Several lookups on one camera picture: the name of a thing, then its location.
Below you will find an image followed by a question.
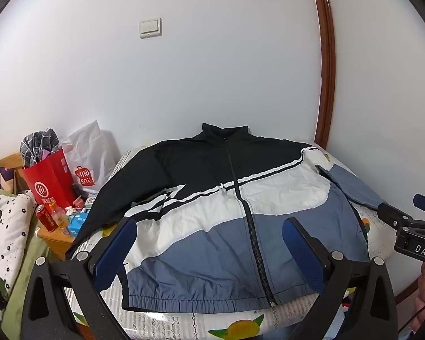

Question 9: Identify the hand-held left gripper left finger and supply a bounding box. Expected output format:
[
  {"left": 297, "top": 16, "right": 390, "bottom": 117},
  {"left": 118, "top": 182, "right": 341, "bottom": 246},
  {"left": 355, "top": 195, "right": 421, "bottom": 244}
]
[{"left": 21, "top": 218, "right": 139, "bottom": 340}]

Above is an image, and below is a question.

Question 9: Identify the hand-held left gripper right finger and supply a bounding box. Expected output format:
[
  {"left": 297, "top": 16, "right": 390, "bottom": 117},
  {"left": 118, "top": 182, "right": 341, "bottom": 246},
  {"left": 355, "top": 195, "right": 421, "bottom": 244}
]
[{"left": 282, "top": 217, "right": 399, "bottom": 340}]

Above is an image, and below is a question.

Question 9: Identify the black white blue jacket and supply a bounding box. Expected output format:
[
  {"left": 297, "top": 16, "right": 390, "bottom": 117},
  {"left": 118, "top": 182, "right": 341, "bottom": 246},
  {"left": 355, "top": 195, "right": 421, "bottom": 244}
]
[{"left": 65, "top": 123, "right": 388, "bottom": 312}]

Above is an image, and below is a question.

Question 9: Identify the blue tissue box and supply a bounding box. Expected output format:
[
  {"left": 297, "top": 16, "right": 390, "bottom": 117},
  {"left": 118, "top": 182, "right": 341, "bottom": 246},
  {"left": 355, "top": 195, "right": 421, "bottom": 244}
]
[{"left": 67, "top": 212, "right": 90, "bottom": 239}]

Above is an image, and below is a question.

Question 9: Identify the brown wooden baseboard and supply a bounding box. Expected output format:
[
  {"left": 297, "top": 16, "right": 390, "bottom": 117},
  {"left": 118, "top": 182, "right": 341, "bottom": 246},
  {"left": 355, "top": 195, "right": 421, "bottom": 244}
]
[{"left": 396, "top": 282, "right": 420, "bottom": 304}]

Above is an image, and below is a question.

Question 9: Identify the orange juice bottle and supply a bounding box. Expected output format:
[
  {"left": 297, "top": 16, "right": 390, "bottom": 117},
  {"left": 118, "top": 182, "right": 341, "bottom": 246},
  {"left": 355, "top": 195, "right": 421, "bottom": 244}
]
[{"left": 51, "top": 203, "right": 72, "bottom": 236}]

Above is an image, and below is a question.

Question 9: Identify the red drink can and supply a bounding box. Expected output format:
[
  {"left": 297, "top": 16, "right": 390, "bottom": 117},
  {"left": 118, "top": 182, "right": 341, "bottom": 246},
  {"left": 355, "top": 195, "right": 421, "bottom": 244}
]
[{"left": 35, "top": 207, "right": 59, "bottom": 233}]

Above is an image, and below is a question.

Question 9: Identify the green cloth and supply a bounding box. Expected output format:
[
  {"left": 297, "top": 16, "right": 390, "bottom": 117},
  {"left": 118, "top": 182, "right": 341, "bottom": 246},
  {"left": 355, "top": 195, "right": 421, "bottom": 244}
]
[{"left": 2, "top": 233, "right": 51, "bottom": 340}]

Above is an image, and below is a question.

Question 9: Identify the fruit print tablecloth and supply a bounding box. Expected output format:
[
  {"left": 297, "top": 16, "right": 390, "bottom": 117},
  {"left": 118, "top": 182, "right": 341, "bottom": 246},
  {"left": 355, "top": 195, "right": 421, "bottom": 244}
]
[{"left": 65, "top": 147, "right": 401, "bottom": 340}]

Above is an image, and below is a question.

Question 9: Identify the red paper bag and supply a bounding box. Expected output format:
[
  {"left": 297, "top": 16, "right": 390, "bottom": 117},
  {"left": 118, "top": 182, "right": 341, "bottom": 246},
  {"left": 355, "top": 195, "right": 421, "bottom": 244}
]
[{"left": 21, "top": 147, "right": 77, "bottom": 214}]

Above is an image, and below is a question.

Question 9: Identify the white paper bag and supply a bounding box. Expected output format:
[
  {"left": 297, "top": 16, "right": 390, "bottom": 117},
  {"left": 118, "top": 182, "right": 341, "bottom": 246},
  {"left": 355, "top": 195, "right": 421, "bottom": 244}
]
[{"left": 61, "top": 120, "right": 120, "bottom": 196}]

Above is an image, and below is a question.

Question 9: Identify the white floral blanket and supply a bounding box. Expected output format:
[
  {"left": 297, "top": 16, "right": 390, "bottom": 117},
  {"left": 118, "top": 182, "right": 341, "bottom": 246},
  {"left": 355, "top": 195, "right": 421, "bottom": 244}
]
[{"left": 0, "top": 189, "right": 38, "bottom": 313}]

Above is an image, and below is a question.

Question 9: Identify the dark plaid cloth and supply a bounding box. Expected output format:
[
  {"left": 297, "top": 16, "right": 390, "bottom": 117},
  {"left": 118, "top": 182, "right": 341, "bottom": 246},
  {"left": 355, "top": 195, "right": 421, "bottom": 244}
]
[{"left": 19, "top": 127, "right": 61, "bottom": 169}]

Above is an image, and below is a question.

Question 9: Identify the wooden headboard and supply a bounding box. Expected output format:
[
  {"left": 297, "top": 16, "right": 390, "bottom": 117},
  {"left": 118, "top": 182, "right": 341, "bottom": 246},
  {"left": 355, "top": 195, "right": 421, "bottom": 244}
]
[{"left": 0, "top": 152, "right": 26, "bottom": 194}]

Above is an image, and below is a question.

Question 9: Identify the black cable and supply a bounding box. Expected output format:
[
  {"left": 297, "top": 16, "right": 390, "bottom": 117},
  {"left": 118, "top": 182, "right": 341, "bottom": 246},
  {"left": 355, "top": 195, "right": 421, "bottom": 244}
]
[{"left": 410, "top": 303, "right": 425, "bottom": 331}]

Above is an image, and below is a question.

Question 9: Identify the brown wooden door frame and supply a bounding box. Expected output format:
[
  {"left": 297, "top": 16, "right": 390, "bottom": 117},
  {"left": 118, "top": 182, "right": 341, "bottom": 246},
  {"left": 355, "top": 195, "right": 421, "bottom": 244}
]
[{"left": 307, "top": 0, "right": 338, "bottom": 150}]

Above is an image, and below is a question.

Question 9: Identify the white light switch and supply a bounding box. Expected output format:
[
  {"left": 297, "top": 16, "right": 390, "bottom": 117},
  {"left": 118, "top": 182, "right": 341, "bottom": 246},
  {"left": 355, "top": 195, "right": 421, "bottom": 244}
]
[{"left": 139, "top": 16, "right": 162, "bottom": 39}]

